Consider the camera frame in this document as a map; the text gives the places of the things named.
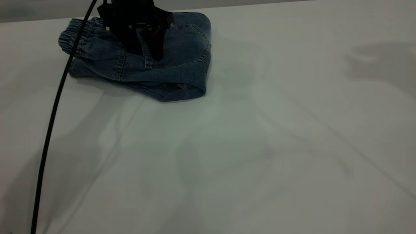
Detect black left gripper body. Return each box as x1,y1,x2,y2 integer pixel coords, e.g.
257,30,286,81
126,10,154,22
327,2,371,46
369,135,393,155
97,0,174,31

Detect blue denim shorts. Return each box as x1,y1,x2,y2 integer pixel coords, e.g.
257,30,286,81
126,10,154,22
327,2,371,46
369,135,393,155
58,12,212,103

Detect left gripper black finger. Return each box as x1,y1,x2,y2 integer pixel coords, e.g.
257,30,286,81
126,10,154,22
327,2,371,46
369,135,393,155
145,28,167,62
122,26,143,55

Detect black braided cable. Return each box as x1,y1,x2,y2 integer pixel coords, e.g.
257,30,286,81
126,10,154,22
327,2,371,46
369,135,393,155
30,0,98,234

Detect white tablecloth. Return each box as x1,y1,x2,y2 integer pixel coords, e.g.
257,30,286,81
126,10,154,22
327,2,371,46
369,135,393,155
0,0,416,234

